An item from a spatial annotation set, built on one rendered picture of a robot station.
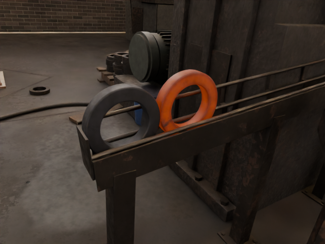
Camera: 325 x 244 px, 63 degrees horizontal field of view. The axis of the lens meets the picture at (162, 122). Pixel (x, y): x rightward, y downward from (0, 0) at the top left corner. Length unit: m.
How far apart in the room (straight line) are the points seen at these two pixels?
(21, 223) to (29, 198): 0.16
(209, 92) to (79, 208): 0.89
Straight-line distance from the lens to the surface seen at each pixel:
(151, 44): 1.95
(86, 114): 0.58
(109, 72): 2.96
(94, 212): 1.34
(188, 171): 1.49
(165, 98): 0.64
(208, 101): 0.73
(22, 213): 1.41
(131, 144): 0.62
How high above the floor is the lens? 0.93
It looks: 26 degrees down
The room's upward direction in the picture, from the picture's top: 4 degrees clockwise
